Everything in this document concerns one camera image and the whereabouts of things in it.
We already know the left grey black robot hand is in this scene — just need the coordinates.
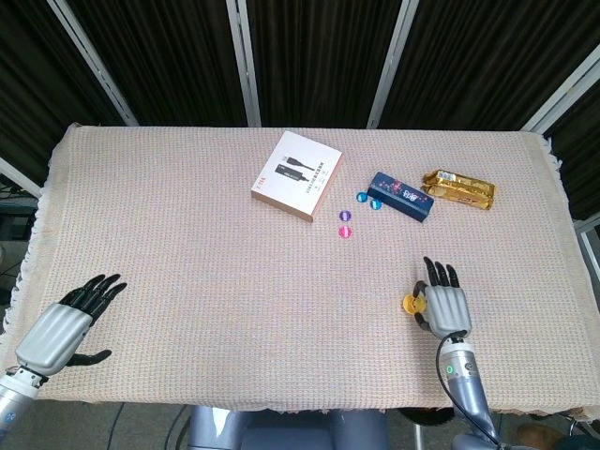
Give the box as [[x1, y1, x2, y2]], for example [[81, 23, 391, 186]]
[[15, 274, 128, 376]]

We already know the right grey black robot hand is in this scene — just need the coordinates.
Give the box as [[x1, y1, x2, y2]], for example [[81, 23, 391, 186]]
[[411, 255, 473, 339]]

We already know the yellow round silicone cup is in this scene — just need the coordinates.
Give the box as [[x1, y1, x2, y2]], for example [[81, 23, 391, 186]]
[[402, 292, 428, 315]]

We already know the gold foil snack packet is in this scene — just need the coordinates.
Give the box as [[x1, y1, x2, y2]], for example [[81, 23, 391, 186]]
[[421, 170, 497, 213]]

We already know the dark blue long carton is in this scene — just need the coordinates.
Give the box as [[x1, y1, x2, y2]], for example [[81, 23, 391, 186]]
[[367, 172, 435, 221]]

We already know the beige woven tablecloth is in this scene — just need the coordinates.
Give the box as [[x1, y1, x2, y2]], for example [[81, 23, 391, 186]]
[[0, 122, 600, 418]]

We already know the grey robot torso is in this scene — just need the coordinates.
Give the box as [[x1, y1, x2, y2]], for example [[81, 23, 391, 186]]
[[187, 405, 390, 450]]

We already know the dark pleated curtain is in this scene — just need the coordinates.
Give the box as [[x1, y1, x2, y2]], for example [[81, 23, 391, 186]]
[[0, 0, 600, 221]]

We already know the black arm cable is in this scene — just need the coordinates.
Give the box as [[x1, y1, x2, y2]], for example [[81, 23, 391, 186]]
[[435, 336, 502, 445]]

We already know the white metal frame post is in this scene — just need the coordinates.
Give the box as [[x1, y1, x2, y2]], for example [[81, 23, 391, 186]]
[[0, 157, 42, 198], [367, 0, 420, 128], [522, 44, 600, 133], [226, 0, 263, 128], [46, 0, 140, 127]]

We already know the white cable product box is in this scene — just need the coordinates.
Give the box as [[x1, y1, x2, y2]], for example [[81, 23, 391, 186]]
[[250, 130, 345, 224]]

